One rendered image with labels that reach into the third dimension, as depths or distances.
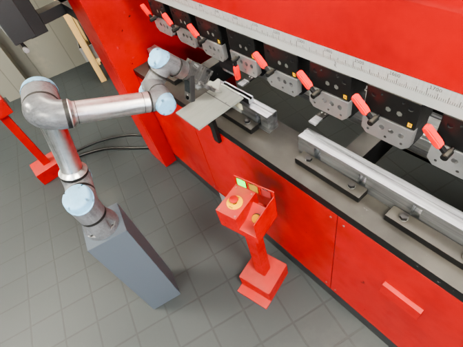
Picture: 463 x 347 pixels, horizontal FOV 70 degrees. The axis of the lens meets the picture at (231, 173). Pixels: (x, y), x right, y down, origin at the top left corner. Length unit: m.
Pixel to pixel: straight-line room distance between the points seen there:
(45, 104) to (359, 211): 1.09
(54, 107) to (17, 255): 1.92
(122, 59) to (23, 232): 1.59
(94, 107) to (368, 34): 0.84
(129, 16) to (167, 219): 1.34
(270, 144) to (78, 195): 0.81
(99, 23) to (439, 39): 1.73
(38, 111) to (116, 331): 1.45
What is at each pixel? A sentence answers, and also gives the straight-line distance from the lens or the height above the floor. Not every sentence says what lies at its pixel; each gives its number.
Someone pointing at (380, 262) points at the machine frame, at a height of 0.72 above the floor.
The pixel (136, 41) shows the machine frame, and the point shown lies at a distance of 2.25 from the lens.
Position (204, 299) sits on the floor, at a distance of 2.11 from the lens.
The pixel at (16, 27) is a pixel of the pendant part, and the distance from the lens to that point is 2.18.
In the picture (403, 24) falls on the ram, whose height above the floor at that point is 1.52.
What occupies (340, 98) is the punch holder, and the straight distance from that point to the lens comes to 1.07.
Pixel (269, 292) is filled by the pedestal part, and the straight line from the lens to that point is 1.93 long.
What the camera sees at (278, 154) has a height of 0.88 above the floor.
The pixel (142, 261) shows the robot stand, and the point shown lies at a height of 0.50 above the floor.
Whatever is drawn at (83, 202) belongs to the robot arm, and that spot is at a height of 0.99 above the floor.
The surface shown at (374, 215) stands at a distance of 1.26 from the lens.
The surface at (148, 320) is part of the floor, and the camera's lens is 2.19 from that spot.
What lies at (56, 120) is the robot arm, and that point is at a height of 1.35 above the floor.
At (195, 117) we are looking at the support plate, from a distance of 1.51.
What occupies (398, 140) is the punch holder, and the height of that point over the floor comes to 1.20.
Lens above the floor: 1.93
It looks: 49 degrees down
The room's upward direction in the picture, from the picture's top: 17 degrees counter-clockwise
